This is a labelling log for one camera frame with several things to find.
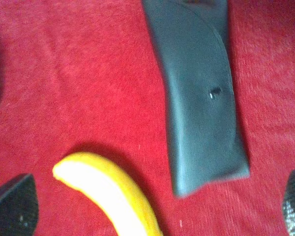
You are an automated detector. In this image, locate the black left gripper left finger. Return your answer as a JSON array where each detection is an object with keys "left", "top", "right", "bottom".
[{"left": 0, "top": 173, "right": 39, "bottom": 236}]

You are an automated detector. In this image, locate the black leather glasses case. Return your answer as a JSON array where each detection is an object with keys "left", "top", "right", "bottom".
[{"left": 143, "top": 0, "right": 249, "bottom": 197}]

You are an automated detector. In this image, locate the yellow toy banana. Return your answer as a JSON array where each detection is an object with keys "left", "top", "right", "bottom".
[{"left": 52, "top": 152, "right": 163, "bottom": 236}]

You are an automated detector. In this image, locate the red tablecloth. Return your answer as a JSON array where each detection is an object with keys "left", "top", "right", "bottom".
[{"left": 0, "top": 0, "right": 295, "bottom": 236}]

